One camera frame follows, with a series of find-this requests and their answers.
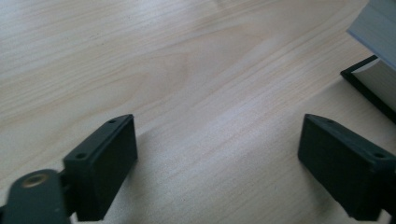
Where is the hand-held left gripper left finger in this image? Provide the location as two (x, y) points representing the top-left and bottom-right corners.
(63, 113), (139, 223)

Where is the thick blue book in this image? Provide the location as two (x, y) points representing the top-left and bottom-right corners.
(346, 0), (396, 72)

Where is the black hardcover book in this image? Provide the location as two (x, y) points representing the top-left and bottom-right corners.
(340, 55), (396, 125)

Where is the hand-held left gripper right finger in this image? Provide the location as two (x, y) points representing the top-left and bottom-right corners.
(297, 113), (396, 221)

